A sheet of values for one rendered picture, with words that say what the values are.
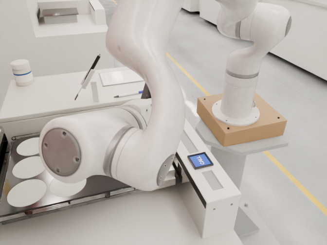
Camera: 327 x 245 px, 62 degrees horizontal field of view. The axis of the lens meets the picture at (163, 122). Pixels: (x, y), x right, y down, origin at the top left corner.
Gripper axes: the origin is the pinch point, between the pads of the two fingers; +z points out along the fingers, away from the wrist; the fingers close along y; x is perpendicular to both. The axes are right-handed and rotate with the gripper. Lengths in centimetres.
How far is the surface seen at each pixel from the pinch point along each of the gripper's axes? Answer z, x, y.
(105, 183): 5.9, 18.3, -21.6
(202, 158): 16.7, -6.6, -12.9
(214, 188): 8.5, -12.0, -17.8
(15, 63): 27, 76, 11
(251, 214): 117, -19, -76
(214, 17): 533, 104, 129
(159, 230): 6.5, 1.4, -31.9
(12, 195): -6.7, 39.3, -24.4
